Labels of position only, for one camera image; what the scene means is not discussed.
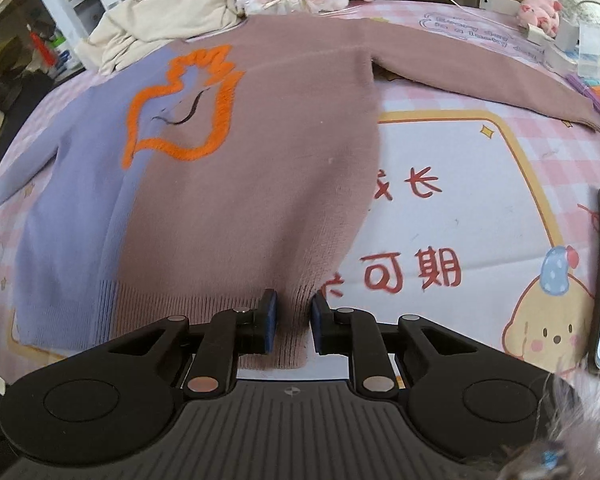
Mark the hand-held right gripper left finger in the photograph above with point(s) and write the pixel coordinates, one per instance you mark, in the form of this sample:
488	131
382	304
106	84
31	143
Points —
269	325

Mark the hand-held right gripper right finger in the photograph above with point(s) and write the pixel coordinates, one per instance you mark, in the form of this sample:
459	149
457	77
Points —
319	325

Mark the purple and mauve knit sweater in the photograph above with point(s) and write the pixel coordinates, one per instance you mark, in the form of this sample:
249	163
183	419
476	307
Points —
255	185

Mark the pink checked printed bed sheet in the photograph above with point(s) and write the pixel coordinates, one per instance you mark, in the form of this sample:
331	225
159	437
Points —
455	160

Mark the fuzzy grey pink tuft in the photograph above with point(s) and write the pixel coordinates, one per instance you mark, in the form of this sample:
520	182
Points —
575	425

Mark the cream cloth garment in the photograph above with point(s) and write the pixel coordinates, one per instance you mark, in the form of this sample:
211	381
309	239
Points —
155	15

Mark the small pink plush toy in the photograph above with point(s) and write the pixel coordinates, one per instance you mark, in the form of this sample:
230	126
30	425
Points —
540	12

